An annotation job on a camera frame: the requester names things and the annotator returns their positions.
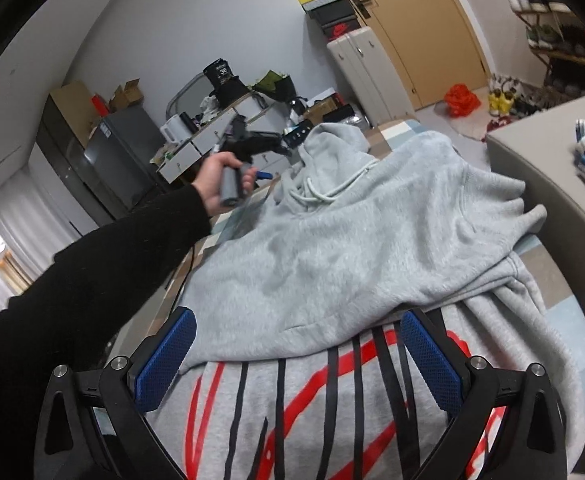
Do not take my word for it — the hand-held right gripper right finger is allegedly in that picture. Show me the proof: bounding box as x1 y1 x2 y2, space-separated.
401 308 568 480

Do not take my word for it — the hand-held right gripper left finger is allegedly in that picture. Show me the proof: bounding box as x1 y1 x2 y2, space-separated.
32 306 196 480

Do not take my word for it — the grey printed hoodie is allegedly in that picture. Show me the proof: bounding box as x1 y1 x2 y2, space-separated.
145 122 585 480

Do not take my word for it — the person's left forearm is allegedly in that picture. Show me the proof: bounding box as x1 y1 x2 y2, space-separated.
0 182 213 480

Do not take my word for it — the person's left hand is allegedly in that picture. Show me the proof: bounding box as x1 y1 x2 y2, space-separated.
192 151 259 218

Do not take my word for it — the white desk with drawers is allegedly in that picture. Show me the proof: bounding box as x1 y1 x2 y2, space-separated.
155 92 293 186

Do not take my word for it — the black crate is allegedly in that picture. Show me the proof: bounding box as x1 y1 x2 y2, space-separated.
282 127 315 150

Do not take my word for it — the black printed bag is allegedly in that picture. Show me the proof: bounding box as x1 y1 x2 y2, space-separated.
202 58 250 106

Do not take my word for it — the white kettle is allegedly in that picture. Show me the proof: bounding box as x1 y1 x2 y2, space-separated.
161 115 193 143

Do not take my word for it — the brown cardboard box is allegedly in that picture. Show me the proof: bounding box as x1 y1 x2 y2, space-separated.
305 95 343 123

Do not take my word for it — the grey framed mirror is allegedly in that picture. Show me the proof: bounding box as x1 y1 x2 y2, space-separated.
165 72 213 121

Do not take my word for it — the silver case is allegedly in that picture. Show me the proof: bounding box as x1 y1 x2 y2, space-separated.
322 112 370 128

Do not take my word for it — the grey fridge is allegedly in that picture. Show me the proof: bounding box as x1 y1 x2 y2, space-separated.
83 107 173 211

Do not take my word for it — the open cardboard box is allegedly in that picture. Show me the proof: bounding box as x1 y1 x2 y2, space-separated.
110 78 146 111

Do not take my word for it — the white suitcase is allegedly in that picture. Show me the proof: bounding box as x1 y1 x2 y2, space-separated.
326 25 415 128

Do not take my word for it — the beige blue plaid bed sheet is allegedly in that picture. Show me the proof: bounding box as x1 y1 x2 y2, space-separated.
145 119 585 436

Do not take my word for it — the black red shoe box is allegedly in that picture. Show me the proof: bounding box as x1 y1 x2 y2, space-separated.
322 20 365 42

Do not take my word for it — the tall flat cardboard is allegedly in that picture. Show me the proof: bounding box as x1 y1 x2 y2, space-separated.
50 81 98 146

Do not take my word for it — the dark glass wardrobe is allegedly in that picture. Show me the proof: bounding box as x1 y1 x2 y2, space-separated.
35 95 118 238

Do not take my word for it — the white curtain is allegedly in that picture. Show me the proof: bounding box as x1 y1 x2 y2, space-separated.
0 165 73 316

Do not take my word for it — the round pale rug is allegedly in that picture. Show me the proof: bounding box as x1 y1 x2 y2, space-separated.
435 100 493 142

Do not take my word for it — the wooden door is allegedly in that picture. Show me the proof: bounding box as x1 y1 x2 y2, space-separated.
306 0 490 111

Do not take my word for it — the red plastic bag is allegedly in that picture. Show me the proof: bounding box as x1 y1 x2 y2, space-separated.
443 84 482 117

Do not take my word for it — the pile of scattered shoes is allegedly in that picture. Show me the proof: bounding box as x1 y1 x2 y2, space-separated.
485 72 563 133

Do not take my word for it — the grey padded bed frame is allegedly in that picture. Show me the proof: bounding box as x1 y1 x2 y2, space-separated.
486 91 585 281

